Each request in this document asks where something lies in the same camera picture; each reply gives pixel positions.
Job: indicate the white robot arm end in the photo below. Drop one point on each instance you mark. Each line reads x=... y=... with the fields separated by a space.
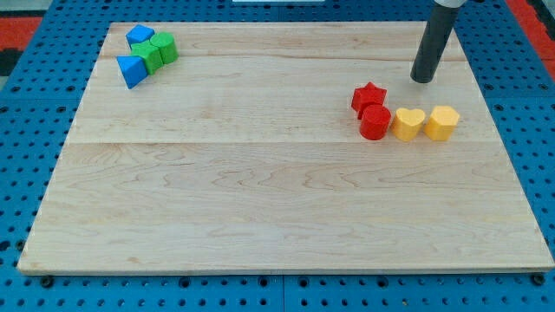
x=451 y=4

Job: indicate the yellow hexagon block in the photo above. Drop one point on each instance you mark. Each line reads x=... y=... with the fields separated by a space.
x=441 y=123

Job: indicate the light wooden board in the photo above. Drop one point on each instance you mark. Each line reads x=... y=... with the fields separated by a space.
x=244 y=157

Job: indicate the red cylinder block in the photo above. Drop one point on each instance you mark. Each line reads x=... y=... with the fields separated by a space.
x=374 y=122

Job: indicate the red star block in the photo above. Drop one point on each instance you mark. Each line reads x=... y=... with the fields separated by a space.
x=366 y=96

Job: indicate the yellow heart block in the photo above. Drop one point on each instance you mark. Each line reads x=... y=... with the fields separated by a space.
x=407 y=123

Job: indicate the green cylinder block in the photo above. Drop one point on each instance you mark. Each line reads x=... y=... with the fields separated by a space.
x=165 y=42

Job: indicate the green star block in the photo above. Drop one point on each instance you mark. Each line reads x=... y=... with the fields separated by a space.
x=150 y=55

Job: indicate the blue triangle block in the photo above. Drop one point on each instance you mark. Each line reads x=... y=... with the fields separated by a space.
x=133 y=69

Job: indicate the blue cube block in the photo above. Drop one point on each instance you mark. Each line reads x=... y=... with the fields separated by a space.
x=139 y=33

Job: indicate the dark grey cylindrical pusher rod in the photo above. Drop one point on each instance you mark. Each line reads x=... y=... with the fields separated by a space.
x=434 y=40

